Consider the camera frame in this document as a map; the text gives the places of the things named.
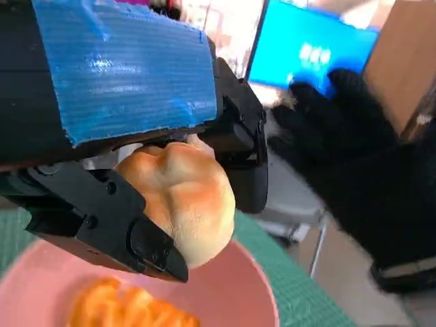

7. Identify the pink bowl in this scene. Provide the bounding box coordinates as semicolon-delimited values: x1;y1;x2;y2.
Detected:
0;238;280;327

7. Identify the green cutting mat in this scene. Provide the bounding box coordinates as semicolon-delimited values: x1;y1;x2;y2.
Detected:
0;207;355;327

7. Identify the round toy bread bun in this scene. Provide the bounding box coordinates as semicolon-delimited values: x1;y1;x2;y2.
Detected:
114;142;236;270

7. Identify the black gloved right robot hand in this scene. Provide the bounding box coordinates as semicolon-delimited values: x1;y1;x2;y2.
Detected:
268;69;436;273

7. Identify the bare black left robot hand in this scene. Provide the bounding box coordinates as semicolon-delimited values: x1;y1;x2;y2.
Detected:
0;0;270;283

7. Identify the brown cardboard panel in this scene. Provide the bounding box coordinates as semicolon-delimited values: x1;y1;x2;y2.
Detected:
362;0;436;137

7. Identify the blue computer monitor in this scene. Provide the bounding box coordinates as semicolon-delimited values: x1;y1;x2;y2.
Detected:
247;0;381;99

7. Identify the twisted orange toy bread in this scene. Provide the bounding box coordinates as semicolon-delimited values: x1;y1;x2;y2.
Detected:
66;277;202;327

